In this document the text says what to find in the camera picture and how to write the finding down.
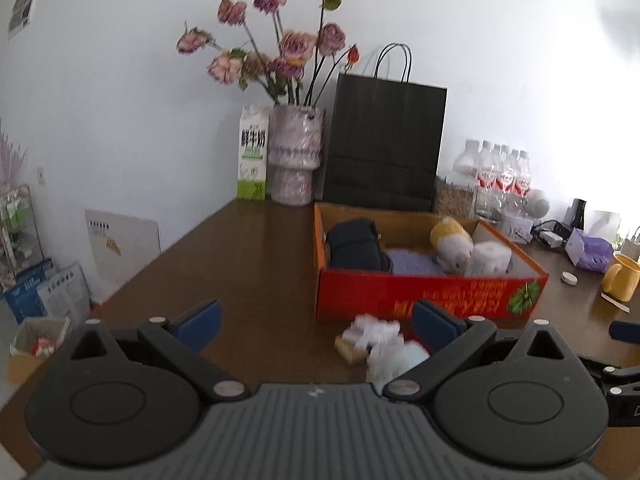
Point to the small cardboard floor box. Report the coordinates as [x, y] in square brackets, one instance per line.
[30, 360]

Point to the white paper strip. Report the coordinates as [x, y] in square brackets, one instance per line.
[615, 298]

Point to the black charger stand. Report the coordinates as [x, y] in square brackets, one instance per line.
[578, 212]

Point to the red cardboard box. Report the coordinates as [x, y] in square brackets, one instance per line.
[380, 292]

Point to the purple tissue pack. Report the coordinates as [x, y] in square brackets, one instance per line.
[595, 255]

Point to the black paper bag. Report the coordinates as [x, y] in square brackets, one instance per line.
[385, 140]

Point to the small tan block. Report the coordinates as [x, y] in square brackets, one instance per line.
[350, 352]

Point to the white power adapter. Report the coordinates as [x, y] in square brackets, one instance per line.
[550, 239]

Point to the small white round disc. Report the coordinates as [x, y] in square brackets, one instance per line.
[568, 278]

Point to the wall outlet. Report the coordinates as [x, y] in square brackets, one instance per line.
[41, 175]

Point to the pack of water bottles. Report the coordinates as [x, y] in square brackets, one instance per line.
[495, 175]

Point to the pale purple dried grass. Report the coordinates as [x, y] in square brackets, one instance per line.
[10, 155]

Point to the brown wooden desktop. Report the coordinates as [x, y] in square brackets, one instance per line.
[240, 270]

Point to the white green milk carton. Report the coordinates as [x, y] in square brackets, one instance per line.
[252, 152]

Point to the wall poster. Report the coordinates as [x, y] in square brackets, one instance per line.
[22, 7]

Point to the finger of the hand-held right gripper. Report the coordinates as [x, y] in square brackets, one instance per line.
[612, 374]
[626, 332]

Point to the clear drinking glass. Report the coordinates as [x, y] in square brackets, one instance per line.
[487, 210]

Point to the dried pink flowers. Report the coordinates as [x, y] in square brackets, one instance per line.
[295, 45]

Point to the glass jar of grain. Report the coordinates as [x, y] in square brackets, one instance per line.
[452, 200]

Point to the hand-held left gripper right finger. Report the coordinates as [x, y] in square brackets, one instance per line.
[435, 329]

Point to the white round speaker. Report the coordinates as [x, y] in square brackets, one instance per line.
[539, 203]

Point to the purple textured vase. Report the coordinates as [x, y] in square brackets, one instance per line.
[295, 155]

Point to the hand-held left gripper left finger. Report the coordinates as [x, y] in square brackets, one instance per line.
[200, 324]

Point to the navy fabric pouch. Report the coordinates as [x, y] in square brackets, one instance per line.
[355, 252]

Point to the yellow white plush toy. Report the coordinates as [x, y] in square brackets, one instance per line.
[452, 245]

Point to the white plastic bag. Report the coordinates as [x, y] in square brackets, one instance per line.
[375, 331]

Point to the blue grey cloth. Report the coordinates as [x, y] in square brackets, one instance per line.
[415, 264]

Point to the white patterned box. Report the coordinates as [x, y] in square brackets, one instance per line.
[517, 227]

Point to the yellow mug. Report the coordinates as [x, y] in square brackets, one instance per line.
[622, 280]

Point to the blue carton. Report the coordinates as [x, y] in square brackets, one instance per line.
[27, 292]

